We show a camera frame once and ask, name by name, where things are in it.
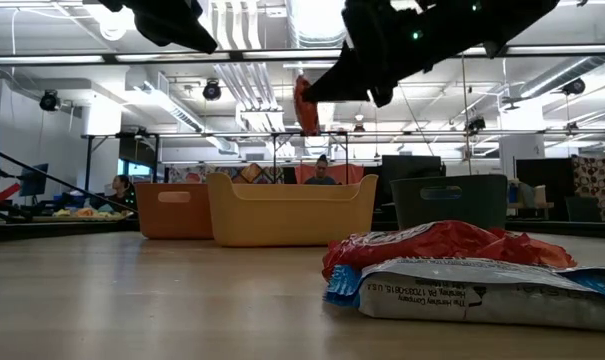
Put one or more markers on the orange hanging cloth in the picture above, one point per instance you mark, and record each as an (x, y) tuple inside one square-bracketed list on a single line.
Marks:
[(352, 175)]

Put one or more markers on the orange plastic bin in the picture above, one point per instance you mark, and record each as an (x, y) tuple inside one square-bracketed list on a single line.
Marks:
[(152, 220)]

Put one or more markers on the black background rig frame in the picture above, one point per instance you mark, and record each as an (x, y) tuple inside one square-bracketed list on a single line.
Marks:
[(88, 155)]

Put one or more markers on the black monitor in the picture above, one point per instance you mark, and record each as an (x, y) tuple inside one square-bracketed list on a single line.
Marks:
[(412, 167)]

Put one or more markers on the seated person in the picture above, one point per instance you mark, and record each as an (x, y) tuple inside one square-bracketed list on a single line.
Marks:
[(122, 197)]

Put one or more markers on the white blue Hershey's bar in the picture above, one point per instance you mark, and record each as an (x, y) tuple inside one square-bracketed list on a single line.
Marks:
[(482, 300)]

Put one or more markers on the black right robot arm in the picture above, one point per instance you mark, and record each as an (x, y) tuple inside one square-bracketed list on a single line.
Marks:
[(507, 20)]

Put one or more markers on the red KitKat bar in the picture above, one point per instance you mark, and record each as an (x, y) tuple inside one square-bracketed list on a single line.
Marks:
[(432, 245), (542, 252)]

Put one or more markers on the orange Reese's pack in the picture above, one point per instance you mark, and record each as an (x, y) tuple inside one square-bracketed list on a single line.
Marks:
[(307, 117)]

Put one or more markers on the black ceiling spotlight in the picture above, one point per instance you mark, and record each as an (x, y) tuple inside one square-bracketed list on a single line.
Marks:
[(574, 87), (49, 101), (477, 124), (212, 91)]

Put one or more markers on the red background object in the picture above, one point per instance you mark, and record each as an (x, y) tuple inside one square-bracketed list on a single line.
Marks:
[(2, 195)]

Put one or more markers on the large silver ventilation duct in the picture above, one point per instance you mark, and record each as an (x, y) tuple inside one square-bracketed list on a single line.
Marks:
[(314, 30)]

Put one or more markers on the tray of yellow items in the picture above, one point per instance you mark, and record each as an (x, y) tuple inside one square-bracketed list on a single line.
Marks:
[(87, 213)]

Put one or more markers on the colourful patterned quilt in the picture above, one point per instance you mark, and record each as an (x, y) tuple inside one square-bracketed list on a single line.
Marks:
[(252, 172)]

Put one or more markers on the yellow plastic bin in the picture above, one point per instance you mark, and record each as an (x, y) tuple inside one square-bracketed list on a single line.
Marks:
[(292, 220)]

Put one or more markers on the polka-dot cloth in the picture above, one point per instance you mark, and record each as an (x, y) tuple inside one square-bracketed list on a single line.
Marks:
[(602, 185)]

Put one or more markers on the teal plastic bin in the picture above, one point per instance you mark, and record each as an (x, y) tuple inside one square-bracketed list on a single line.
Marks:
[(477, 200)]

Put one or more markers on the dark computer monitor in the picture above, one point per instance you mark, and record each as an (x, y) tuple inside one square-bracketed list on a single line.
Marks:
[(36, 179)]

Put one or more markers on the black screen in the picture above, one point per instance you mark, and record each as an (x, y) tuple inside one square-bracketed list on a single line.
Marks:
[(544, 172)]

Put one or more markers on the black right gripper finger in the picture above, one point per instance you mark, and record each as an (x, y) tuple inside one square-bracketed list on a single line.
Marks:
[(347, 90), (339, 70)]

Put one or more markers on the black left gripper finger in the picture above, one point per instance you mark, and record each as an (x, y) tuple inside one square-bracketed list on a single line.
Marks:
[(164, 30), (197, 30)]

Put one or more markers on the overhead beam with strip lights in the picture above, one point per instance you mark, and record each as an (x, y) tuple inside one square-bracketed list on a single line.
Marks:
[(236, 55)]

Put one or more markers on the person behind yellow bin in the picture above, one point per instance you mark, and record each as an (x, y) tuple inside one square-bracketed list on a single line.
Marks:
[(322, 175)]

